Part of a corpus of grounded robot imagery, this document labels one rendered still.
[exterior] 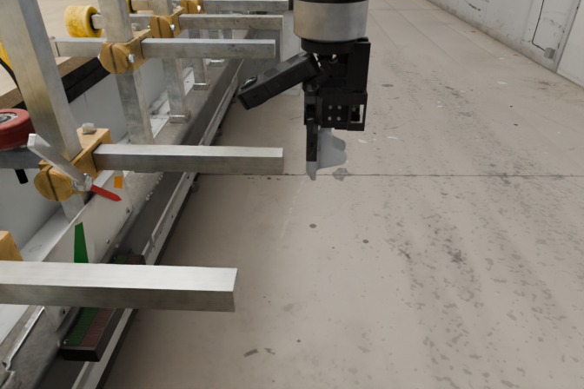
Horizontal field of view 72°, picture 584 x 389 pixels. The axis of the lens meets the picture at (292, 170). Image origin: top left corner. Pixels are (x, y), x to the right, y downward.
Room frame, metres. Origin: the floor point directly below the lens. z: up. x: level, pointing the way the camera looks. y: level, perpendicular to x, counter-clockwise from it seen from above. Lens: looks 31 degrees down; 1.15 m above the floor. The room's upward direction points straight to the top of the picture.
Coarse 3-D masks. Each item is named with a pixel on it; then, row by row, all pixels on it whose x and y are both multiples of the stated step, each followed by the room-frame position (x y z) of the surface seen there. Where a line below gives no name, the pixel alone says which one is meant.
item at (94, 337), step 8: (136, 256) 0.47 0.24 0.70; (128, 264) 0.46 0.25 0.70; (136, 264) 0.46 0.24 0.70; (104, 312) 0.37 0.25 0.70; (112, 312) 0.37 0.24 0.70; (96, 320) 0.35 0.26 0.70; (104, 320) 0.35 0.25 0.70; (96, 328) 0.34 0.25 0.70; (88, 336) 0.33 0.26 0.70; (96, 336) 0.33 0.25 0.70; (88, 344) 0.32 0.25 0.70
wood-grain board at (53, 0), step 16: (48, 0) 1.67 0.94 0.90; (64, 0) 1.67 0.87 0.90; (80, 0) 1.67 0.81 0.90; (96, 0) 1.67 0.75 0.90; (48, 16) 1.34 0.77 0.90; (48, 32) 1.13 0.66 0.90; (64, 32) 1.13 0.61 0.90; (0, 64) 0.83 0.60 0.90; (64, 64) 0.86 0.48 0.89; (80, 64) 0.91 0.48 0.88; (0, 80) 0.73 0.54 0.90; (0, 96) 0.65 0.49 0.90; (16, 96) 0.69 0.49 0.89
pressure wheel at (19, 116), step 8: (0, 112) 0.57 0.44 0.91; (8, 112) 0.57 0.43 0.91; (16, 112) 0.57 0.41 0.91; (24, 112) 0.57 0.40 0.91; (0, 120) 0.54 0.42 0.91; (8, 120) 0.55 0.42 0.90; (16, 120) 0.54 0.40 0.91; (24, 120) 0.54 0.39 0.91; (0, 128) 0.51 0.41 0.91; (8, 128) 0.52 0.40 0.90; (16, 128) 0.53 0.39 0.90; (24, 128) 0.54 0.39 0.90; (32, 128) 0.55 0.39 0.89; (0, 136) 0.51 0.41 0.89; (8, 136) 0.51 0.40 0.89; (16, 136) 0.52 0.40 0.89; (24, 136) 0.53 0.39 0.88; (0, 144) 0.51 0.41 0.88; (8, 144) 0.51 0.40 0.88; (16, 144) 0.52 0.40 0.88; (24, 176) 0.54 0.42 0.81
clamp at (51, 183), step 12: (96, 132) 0.57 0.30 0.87; (108, 132) 0.58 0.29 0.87; (84, 144) 0.53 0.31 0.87; (96, 144) 0.54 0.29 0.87; (84, 156) 0.50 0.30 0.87; (48, 168) 0.46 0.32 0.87; (84, 168) 0.50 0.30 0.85; (36, 180) 0.46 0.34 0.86; (48, 180) 0.45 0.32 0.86; (60, 180) 0.45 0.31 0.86; (48, 192) 0.46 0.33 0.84; (60, 192) 0.45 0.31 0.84; (72, 192) 0.46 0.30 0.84
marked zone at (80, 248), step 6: (78, 228) 0.44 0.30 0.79; (78, 234) 0.44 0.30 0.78; (78, 240) 0.43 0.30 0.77; (84, 240) 0.45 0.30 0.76; (78, 246) 0.43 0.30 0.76; (84, 246) 0.44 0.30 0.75; (78, 252) 0.43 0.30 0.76; (84, 252) 0.44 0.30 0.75; (78, 258) 0.42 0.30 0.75; (84, 258) 0.43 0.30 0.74
